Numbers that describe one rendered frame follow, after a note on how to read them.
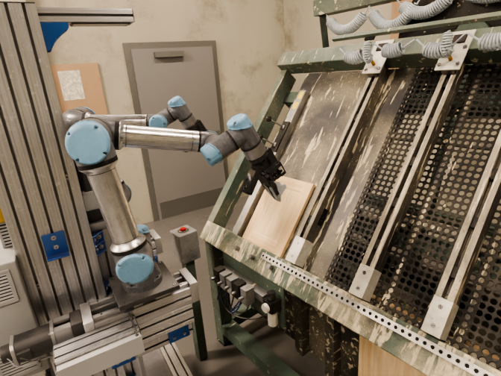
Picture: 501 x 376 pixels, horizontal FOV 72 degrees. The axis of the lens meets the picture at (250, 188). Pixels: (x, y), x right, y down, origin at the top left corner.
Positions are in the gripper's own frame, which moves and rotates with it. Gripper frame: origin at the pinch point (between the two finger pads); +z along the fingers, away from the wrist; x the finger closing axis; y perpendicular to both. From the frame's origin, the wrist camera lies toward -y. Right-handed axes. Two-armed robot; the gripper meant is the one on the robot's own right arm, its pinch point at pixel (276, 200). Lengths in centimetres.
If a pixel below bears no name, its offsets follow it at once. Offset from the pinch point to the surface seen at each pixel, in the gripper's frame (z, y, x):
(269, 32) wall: 20, 242, 331
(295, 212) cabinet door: 35.6, 17.1, 30.5
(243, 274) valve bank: 53, -22, 43
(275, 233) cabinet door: 41, 4, 36
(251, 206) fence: 35, 8, 60
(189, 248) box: 36, -33, 73
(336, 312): 49, -9, -16
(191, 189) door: 125, 25, 325
